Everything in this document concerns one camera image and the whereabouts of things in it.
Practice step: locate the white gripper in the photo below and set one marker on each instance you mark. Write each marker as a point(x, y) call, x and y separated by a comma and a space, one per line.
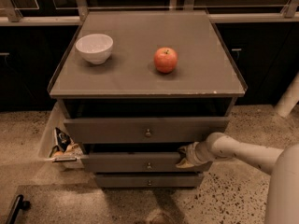
point(195, 155)

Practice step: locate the grey drawer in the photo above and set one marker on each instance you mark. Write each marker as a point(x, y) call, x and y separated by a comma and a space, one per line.
point(138, 162)
point(143, 130)
point(149, 180)

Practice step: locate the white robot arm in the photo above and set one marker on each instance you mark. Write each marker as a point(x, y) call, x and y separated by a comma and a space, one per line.
point(281, 164)

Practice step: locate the grey top drawer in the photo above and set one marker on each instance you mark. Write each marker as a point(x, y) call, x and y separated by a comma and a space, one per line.
point(143, 130)

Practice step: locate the grey drawer cabinet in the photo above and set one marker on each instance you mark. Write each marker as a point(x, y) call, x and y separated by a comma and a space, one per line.
point(205, 82)

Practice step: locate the grey bottom drawer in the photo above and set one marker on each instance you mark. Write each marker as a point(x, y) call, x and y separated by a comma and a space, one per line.
point(149, 180)

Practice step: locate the red apple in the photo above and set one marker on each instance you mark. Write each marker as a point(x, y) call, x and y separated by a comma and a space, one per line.
point(165, 60)

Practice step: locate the dark snack bag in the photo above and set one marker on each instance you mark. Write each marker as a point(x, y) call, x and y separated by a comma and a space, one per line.
point(62, 140)

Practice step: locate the clear plastic storage bin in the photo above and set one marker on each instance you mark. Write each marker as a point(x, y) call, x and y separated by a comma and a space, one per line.
point(48, 145)

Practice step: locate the dark background cabinets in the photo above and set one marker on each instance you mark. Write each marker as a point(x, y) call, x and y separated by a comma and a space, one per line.
point(266, 54)

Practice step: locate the white ceramic bowl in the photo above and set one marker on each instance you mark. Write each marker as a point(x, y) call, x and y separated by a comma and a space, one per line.
point(95, 48)

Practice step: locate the white cylindrical post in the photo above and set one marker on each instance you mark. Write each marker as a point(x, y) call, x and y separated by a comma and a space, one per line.
point(289, 99)

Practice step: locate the black handle object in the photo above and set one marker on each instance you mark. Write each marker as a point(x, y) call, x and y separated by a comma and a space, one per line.
point(19, 204)

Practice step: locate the metal railing frame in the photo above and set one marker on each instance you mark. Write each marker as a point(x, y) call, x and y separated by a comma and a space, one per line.
point(218, 11)

